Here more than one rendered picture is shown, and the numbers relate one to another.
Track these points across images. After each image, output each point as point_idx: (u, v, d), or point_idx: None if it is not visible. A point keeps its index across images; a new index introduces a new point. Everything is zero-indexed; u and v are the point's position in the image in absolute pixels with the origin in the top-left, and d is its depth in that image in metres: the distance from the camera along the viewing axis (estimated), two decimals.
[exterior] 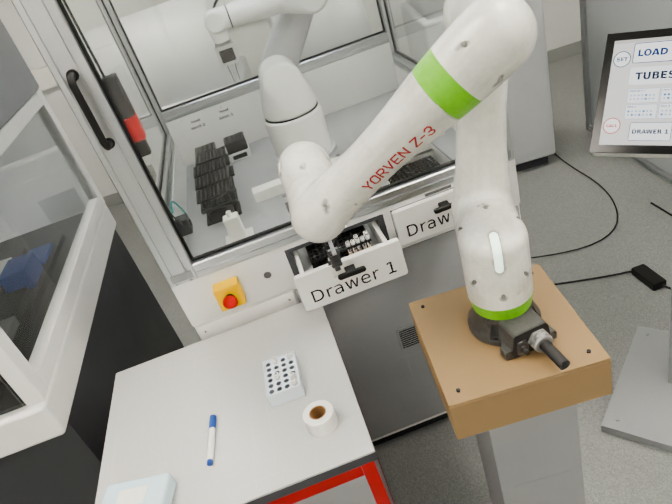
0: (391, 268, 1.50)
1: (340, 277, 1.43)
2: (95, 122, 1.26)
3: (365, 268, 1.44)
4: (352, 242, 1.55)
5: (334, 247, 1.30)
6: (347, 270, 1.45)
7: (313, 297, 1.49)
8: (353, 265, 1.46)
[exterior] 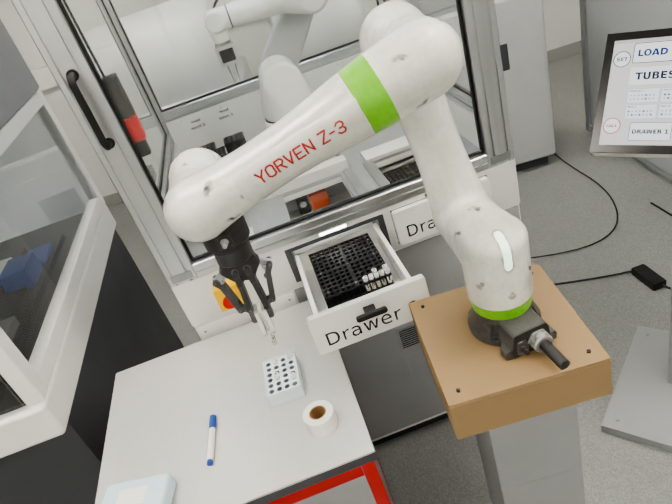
0: None
1: (359, 319, 1.28)
2: (95, 122, 1.26)
3: (387, 309, 1.28)
4: (370, 277, 1.40)
5: (263, 263, 1.17)
6: (366, 311, 1.29)
7: (327, 340, 1.33)
8: (373, 305, 1.30)
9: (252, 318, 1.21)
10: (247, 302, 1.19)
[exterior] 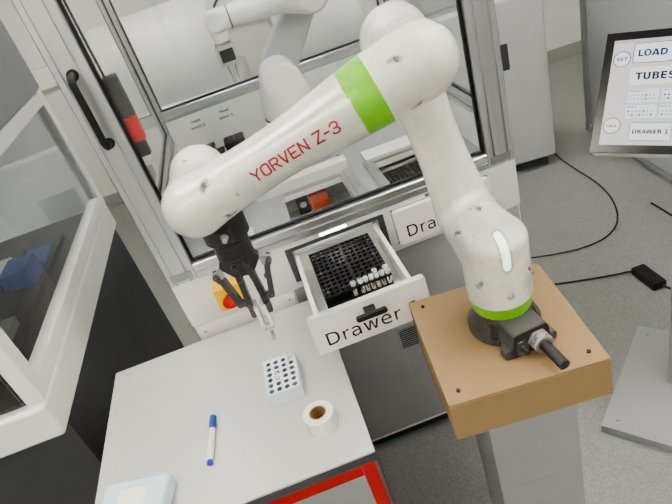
0: None
1: (359, 319, 1.28)
2: (95, 122, 1.26)
3: (387, 309, 1.28)
4: (370, 277, 1.40)
5: (262, 258, 1.18)
6: (366, 311, 1.29)
7: (327, 340, 1.33)
8: (373, 305, 1.30)
9: (251, 313, 1.23)
10: (246, 297, 1.20)
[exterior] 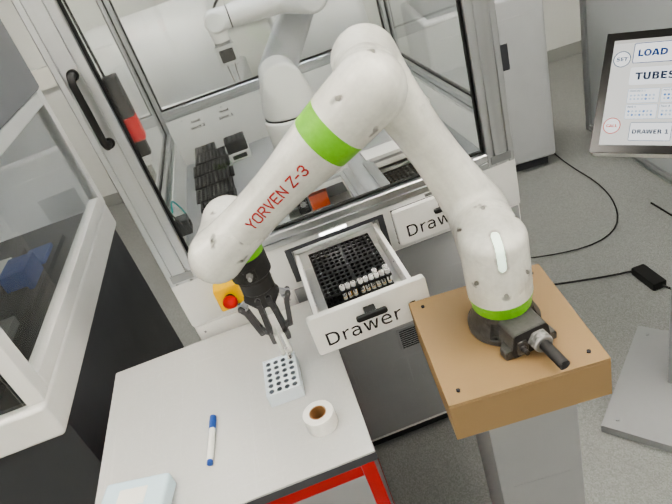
0: None
1: (359, 319, 1.28)
2: (95, 122, 1.26)
3: (387, 309, 1.28)
4: (370, 277, 1.40)
5: (281, 292, 1.32)
6: (366, 311, 1.29)
7: (327, 340, 1.33)
8: (373, 305, 1.30)
9: (272, 340, 1.37)
10: (268, 326, 1.34)
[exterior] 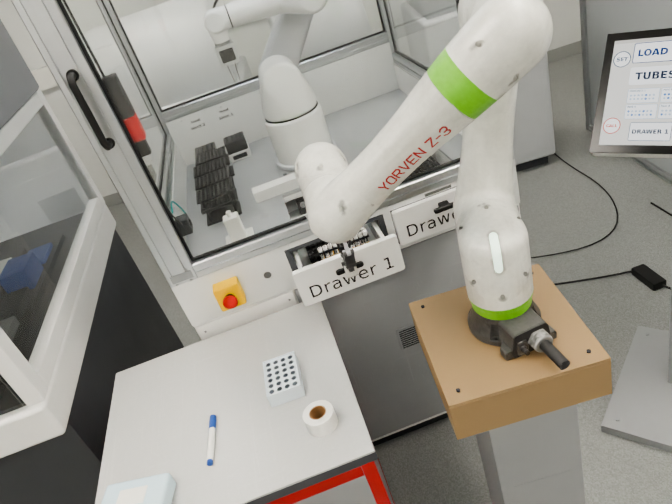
0: (388, 264, 1.52)
1: (338, 272, 1.45)
2: (95, 122, 1.26)
3: (363, 263, 1.46)
4: (350, 238, 1.57)
5: (349, 248, 1.31)
6: None
7: (311, 292, 1.51)
8: None
9: None
10: (339, 250, 1.39)
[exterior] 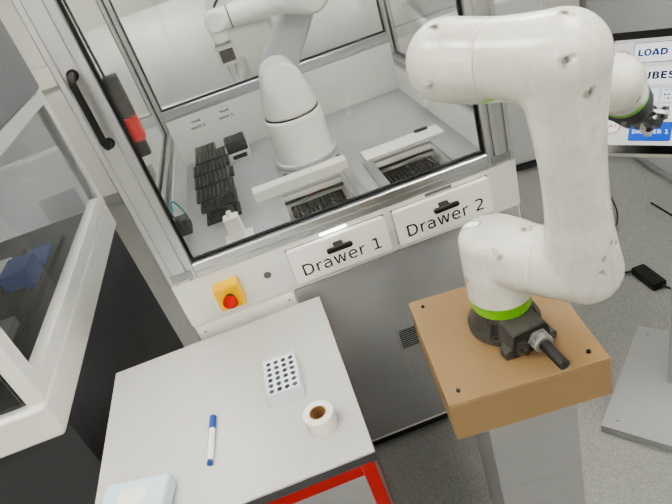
0: (376, 244, 1.61)
1: (329, 251, 1.55)
2: (95, 122, 1.26)
3: (352, 243, 1.55)
4: None
5: None
6: (335, 245, 1.56)
7: (304, 270, 1.60)
8: (341, 240, 1.57)
9: None
10: None
